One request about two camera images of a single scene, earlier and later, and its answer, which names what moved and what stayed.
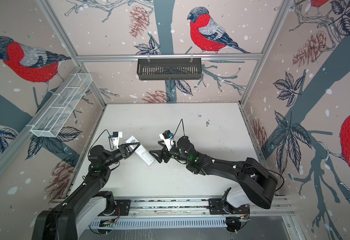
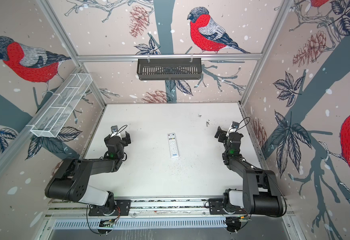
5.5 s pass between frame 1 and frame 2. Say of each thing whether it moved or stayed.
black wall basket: stayed
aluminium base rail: stayed
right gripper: moved
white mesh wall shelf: stayed
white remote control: moved
